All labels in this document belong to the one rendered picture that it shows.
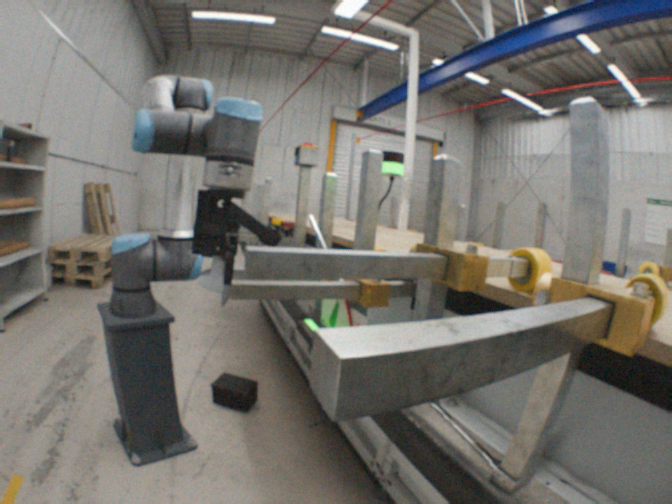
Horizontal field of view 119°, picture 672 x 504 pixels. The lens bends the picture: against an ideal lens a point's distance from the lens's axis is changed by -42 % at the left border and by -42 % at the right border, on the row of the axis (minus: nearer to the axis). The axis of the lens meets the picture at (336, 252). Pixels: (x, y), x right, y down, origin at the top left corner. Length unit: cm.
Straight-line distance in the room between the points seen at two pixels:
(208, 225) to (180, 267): 62
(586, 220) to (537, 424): 22
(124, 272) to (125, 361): 30
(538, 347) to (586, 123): 24
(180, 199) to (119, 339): 52
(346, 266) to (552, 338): 25
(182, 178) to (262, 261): 85
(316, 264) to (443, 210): 22
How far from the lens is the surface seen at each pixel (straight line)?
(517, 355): 19
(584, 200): 36
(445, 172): 51
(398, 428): 59
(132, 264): 117
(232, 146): 58
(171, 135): 68
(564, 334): 24
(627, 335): 33
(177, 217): 118
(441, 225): 50
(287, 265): 37
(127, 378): 126
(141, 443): 143
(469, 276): 46
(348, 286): 68
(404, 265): 43
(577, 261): 35
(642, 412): 59
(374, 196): 72
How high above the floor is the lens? 101
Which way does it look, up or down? 8 degrees down
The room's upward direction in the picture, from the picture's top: 5 degrees clockwise
